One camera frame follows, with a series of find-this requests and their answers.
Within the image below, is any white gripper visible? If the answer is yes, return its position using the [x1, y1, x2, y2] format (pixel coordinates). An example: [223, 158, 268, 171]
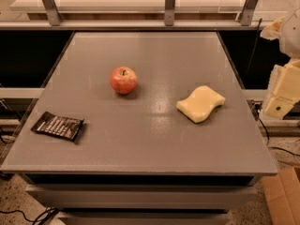
[261, 0, 300, 119]

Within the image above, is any red apple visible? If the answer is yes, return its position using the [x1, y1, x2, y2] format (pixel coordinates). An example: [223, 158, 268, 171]
[110, 67, 138, 95]

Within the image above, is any black rxbar chocolate wrapper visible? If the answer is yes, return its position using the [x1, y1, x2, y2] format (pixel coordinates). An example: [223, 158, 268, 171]
[31, 112, 83, 142]

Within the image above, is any yellow sponge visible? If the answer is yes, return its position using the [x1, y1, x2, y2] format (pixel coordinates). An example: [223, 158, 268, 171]
[176, 85, 226, 123]

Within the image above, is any cardboard box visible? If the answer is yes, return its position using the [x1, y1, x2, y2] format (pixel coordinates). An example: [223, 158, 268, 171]
[262, 167, 300, 225]

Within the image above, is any black cable right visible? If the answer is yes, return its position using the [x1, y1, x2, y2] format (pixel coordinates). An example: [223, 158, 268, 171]
[243, 17, 300, 158]

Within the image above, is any black cable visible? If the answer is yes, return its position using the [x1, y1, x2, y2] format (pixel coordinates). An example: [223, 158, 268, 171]
[243, 17, 300, 158]
[0, 207, 59, 225]

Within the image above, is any metal window frame rail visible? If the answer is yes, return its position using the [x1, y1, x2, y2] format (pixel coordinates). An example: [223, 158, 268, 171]
[0, 0, 263, 31]

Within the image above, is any black cable bottom left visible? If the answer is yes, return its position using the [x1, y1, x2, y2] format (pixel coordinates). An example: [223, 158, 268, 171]
[0, 207, 59, 225]

